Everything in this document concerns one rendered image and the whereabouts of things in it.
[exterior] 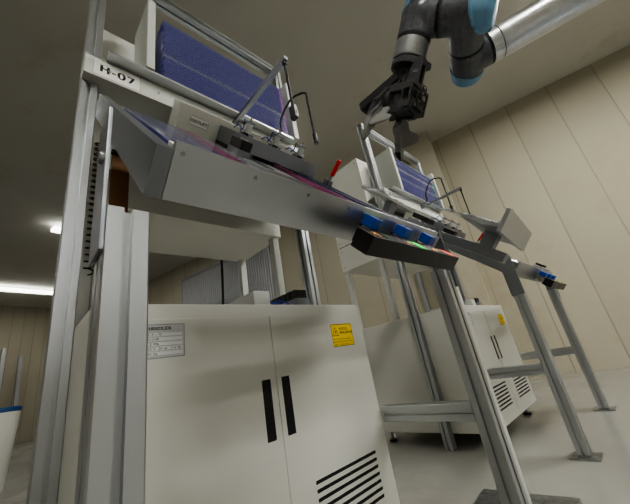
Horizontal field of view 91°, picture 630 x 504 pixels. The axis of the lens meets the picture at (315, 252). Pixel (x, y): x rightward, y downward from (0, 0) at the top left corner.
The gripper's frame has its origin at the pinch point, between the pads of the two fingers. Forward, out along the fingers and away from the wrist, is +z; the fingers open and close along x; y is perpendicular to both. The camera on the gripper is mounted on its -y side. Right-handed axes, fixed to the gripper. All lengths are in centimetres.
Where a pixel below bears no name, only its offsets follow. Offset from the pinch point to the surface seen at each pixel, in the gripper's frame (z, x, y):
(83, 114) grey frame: 5, -52, -60
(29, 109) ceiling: -28, -72, -325
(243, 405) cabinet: 59, -23, -1
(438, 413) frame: 60, 22, 19
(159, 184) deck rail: 20, -48, 8
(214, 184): 18.7, -41.3, 8.4
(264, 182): 16.6, -34.4, 8.9
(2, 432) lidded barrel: 215, -57, -243
